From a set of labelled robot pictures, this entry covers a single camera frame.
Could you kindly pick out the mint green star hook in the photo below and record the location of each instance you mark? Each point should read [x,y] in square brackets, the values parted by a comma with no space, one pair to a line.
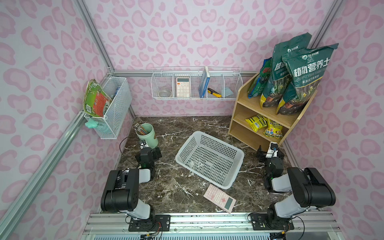
[91,124]

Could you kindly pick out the dark green soil bag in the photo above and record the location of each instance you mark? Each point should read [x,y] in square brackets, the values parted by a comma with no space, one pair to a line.
[280,78]
[306,67]

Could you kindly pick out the yellow floral fertilizer packet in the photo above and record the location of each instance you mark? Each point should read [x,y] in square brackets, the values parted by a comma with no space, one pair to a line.
[273,130]

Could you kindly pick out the clear glass bowl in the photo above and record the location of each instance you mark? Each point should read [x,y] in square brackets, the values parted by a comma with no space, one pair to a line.
[165,92]

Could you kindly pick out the green pencil cup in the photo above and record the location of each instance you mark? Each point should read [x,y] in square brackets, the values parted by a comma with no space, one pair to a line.
[147,133]

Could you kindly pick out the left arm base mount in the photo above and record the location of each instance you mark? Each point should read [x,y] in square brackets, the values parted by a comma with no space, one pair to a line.
[150,225]

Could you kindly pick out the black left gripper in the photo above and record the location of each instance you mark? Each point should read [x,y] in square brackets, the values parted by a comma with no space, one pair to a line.
[147,150]

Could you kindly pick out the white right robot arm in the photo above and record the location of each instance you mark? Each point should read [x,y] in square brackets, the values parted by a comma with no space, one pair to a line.
[308,187]

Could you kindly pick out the bright green flower fertilizer bag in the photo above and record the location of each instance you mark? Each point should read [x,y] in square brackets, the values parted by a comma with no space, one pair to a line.
[260,82]

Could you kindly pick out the white orange calculator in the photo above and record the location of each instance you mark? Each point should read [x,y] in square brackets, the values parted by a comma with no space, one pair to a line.
[183,87]

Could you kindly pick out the light blue cup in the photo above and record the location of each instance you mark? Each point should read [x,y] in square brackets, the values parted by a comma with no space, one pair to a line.
[228,93]

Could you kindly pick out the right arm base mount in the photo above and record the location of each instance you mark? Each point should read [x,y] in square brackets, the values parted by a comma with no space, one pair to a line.
[269,222]

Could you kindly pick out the yellow utility knife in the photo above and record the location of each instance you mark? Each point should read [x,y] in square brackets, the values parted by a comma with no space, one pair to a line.
[214,93]

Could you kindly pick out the green red seed packet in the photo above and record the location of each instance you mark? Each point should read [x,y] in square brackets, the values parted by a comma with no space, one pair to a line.
[96,102]

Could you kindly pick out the white wire wall basket back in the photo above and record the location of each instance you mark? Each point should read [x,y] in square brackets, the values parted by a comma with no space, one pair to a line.
[220,78]

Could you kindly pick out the blue book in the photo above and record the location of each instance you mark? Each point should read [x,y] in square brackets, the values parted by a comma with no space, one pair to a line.
[204,82]

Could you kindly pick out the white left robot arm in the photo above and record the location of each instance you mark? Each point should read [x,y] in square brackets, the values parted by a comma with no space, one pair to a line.
[121,192]

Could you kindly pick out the white plastic basket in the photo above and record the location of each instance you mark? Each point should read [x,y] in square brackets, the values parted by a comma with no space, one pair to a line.
[210,158]

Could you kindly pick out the pink calculator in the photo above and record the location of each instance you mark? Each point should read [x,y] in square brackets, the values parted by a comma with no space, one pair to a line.
[220,198]

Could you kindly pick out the white mesh wall basket left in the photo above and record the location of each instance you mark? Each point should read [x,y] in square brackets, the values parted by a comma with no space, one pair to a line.
[110,125]

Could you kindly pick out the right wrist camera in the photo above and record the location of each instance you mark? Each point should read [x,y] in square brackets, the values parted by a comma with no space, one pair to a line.
[273,151]

